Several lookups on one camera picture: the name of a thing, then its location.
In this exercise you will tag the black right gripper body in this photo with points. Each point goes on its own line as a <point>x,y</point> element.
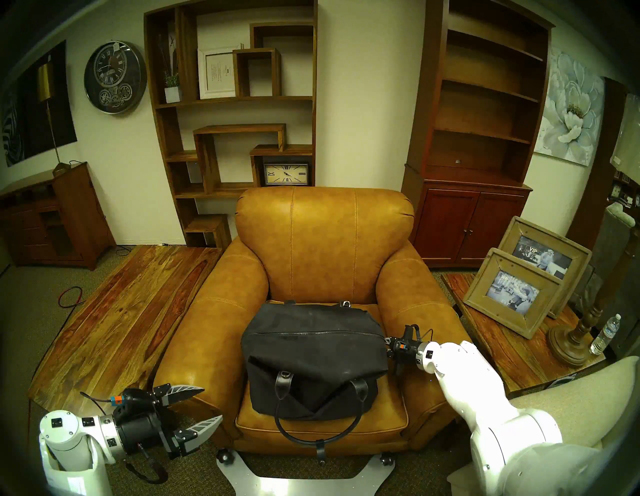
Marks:
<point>410,350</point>

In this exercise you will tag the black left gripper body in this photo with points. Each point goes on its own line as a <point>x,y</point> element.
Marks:
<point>142,430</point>

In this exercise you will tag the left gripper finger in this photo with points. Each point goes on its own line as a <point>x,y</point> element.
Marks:
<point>200,429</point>
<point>177,391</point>

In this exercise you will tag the grey black right gripper finger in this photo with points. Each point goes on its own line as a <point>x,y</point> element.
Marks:
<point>398,366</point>
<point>392,343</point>

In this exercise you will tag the black zipper bag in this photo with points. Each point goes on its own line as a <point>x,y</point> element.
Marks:
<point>310,350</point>

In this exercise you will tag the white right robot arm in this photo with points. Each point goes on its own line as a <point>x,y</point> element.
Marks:
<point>480,400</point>

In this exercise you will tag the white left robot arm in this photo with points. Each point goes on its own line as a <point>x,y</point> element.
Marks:
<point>70,440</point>

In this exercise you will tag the black round knob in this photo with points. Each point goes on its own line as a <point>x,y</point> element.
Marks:
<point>225,456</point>
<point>386,459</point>

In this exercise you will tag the wooden side table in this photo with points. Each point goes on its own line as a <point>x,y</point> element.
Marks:
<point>505,345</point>

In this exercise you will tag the plank wood coffee table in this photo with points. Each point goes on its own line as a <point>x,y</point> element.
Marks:
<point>125,310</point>

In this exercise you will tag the tan leather armchair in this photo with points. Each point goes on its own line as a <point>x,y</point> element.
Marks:
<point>320,240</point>

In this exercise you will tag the cherry wood bookcase with cabinet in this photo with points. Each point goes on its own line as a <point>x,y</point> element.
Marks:
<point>470,225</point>

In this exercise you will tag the white paper tag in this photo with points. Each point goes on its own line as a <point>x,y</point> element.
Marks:
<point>560,381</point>

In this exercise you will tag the wooden table lamp beige shade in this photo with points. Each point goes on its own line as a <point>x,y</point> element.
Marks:
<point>570,345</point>

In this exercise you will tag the cream fabric sofa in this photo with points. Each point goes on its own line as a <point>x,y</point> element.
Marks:
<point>590,400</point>

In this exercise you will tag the clear plastic water bottle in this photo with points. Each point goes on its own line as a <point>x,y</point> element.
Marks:
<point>604,337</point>

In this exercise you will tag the rectangular desk clock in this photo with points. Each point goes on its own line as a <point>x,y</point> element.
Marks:
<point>286,174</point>

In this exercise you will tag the dark wooden sideboard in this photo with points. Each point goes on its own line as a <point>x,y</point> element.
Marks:
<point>75,215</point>

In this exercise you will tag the grey upholstered chair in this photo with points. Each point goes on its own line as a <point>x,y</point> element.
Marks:
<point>607,250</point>

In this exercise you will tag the asymmetric wooden shelf unit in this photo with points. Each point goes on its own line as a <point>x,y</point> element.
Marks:
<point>210,165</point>

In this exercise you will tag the white flower painting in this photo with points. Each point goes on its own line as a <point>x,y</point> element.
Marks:
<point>570,110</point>

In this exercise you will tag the small potted plant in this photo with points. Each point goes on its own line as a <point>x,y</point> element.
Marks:
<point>172,94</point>

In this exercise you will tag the white framed certificate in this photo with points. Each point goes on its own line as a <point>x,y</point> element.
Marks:
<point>217,72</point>

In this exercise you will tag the gold shade thin lamp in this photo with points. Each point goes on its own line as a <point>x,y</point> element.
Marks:
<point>45,80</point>

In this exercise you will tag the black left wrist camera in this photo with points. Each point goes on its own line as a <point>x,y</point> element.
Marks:
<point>132,397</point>

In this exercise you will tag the small wooden photo frame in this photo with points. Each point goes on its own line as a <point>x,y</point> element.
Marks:
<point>480,295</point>

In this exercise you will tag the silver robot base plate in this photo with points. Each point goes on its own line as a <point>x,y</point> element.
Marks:
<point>300,487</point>

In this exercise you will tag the large wooden photo frame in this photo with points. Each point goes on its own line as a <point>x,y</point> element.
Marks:
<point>525,227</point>

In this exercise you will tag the dark wall painting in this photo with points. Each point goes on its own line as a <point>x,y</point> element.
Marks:
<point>30,125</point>

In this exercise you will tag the round black wall clock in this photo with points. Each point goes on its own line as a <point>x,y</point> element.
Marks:
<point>115,77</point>

